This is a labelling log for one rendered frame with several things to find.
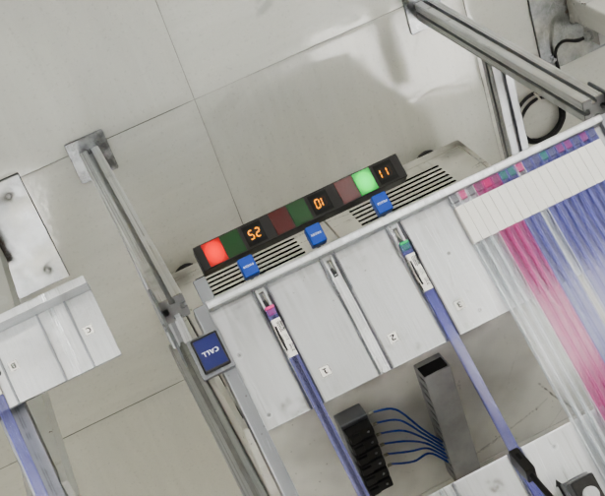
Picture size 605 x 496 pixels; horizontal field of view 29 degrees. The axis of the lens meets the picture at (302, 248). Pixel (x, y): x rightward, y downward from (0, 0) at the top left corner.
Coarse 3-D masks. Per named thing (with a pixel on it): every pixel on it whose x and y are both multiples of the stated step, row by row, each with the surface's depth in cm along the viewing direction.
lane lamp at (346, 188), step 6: (342, 180) 176; (348, 180) 176; (336, 186) 176; (342, 186) 176; (348, 186) 176; (354, 186) 176; (342, 192) 176; (348, 192) 176; (354, 192) 176; (342, 198) 176; (348, 198) 176; (354, 198) 176
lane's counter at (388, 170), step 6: (384, 162) 177; (390, 162) 177; (378, 168) 177; (384, 168) 177; (390, 168) 177; (378, 174) 177; (384, 174) 177; (390, 174) 177; (396, 174) 177; (384, 180) 177; (390, 180) 177
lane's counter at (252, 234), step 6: (252, 222) 174; (258, 222) 174; (246, 228) 174; (252, 228) 174; (258, 228) 174; (246, 234) 174; (252, 234) 174; (258, 234) 174; (264, 234) 174; (252, 240) 173; (258, 240) 173
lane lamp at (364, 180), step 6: (366, 168) 177; (354, 174) 177; (360, 174) 177; (366, 174) 177; (354, 180) 176; (360, 180) 176; (366, 180) 176; (372, 180) 177; (360, 186) 176; (366, 186) 176; (372, 186) 176; (378, 186) 176; (360, 192) 176; (366, 192) 176
